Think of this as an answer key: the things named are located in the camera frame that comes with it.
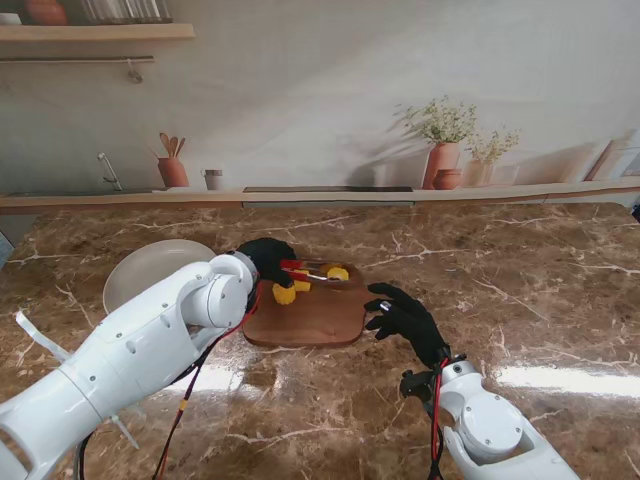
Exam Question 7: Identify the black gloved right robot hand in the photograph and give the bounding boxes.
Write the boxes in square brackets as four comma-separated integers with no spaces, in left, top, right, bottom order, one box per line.
[363,282,451,369]

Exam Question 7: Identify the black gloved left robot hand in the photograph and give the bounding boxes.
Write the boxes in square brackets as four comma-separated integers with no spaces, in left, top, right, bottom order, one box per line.
[235,238,301,290]

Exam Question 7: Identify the red-handled steel tongs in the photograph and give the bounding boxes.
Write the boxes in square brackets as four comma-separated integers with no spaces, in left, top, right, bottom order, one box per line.
[279,257,361,289]

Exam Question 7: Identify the brown wooden cutting board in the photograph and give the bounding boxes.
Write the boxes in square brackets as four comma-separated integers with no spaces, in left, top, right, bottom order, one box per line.
[242,259,365,350]

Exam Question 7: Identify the white round plate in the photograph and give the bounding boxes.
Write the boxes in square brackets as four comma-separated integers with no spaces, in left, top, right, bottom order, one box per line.
[102,238,217,316]

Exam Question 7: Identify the printed kitchen scene backdrop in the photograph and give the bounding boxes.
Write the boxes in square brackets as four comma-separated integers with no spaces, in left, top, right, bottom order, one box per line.
[0,0,640,217]

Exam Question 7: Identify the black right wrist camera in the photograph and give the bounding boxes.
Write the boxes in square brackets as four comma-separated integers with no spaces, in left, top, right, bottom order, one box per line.
[398,368,434,401]

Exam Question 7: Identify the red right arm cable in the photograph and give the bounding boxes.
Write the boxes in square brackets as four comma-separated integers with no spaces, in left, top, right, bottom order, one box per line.
[424,357,451,480]

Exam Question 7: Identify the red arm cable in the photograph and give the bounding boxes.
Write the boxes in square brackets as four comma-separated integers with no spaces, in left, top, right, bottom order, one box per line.
[424,357,451,480]
[74,279,264,480]

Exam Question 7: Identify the red left arm cable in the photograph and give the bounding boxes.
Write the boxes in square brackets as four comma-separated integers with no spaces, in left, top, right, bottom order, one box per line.
[74,279,264,480]

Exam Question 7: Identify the white cable tie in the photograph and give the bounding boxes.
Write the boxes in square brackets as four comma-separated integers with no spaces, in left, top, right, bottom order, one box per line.
[110,413,141,451]
[14,309,74,365]

